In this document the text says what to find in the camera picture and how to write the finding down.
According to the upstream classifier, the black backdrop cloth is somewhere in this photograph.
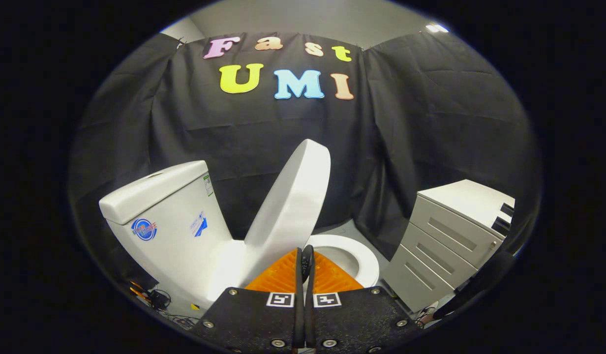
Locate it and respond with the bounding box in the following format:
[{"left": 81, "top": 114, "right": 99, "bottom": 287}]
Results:
[{"left": 68, "top": 32, "right": 543, "bottom": 283}]

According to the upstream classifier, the white ceramic toilet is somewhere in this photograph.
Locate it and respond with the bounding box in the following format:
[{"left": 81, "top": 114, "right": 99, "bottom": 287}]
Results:
[{"left": 99, "top": 160, "right": 381, "bottom": 311}]

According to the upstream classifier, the white toilet lid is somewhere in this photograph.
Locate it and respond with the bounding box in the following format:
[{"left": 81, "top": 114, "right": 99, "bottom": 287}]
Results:
[{"left": 244, "top": 139, "right": 332, "bottom": 287}]

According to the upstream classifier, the grey drawer cabinet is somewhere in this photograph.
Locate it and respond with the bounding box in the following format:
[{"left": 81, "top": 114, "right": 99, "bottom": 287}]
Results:
[{"left": 382, "top": 179, "right": 516, "bottom": 313}]

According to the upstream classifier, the black cable bundle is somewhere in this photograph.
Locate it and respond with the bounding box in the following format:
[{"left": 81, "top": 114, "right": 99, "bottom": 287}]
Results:
[{"left": 148, "top": 289, "right": 201, "bottom": 330}]

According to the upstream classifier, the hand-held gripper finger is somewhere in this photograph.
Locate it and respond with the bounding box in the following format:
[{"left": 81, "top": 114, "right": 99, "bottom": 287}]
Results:
[
  {"left": 305, "top": 251, "right": 422, "bottom": 351},
  {"left": 192, "top": 247, "right": 306, "bottom": 351}
]

